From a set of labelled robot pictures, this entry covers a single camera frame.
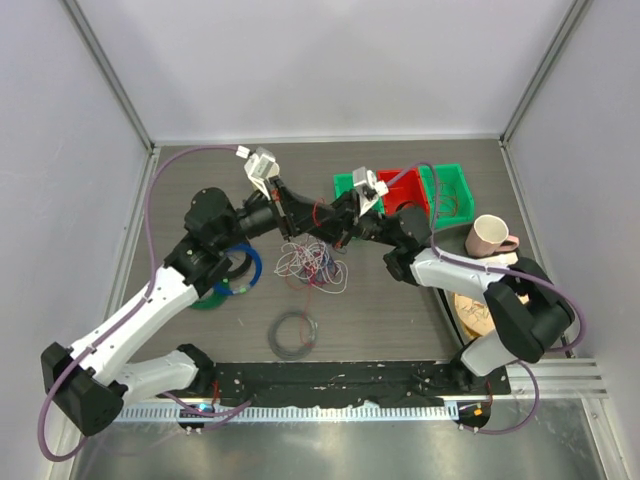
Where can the white square plate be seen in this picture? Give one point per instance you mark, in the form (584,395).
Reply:
(501,261)

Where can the right green plastic bin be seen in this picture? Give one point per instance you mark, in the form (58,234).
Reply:
(456,202)

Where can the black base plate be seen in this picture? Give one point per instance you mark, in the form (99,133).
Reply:
(341,384)

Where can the bird pattern plate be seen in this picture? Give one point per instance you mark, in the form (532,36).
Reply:
(473,318)

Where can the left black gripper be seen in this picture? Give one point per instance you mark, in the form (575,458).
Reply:
(287,204)

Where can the green plastic bin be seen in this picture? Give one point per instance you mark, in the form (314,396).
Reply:
(456,202)
(345,185)

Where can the red plastic bin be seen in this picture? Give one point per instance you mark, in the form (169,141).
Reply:
(407,191)

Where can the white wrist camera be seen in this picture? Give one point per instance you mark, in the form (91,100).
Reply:
(369,189)
(260,167)

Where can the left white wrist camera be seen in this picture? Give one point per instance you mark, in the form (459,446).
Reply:
(260,167)

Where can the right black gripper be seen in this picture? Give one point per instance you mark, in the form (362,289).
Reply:
(343,224)

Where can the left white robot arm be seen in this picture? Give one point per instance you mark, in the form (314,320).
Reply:
(92,380)

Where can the white slotted cable duct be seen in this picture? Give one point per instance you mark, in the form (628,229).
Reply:
(168,412)

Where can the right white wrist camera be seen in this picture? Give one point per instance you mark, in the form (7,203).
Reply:
(369,189)

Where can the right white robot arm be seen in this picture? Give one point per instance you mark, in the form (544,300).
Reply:
(528,311)

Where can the dark grey tray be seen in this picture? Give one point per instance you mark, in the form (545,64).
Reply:
(452,240)

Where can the pink ceramic mug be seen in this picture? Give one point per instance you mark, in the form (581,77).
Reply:
(490,235)

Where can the left green plastic bin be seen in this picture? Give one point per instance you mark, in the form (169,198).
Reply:
(345,185)

